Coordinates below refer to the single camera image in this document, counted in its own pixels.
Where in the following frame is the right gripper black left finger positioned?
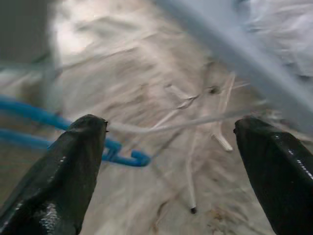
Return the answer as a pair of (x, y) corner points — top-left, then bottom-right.
(0, 114), (109, 235)

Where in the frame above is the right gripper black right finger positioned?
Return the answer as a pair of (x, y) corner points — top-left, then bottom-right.
(233, 116), (313, 235)

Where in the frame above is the blue plastic hanger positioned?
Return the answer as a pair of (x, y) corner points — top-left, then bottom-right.
(0, 94), (152, 169)

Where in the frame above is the white garment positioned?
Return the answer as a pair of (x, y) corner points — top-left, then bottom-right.
(241, 0), (313, 78)

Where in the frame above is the pale grey folding table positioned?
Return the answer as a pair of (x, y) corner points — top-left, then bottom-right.
(107, 0), (313, 214)

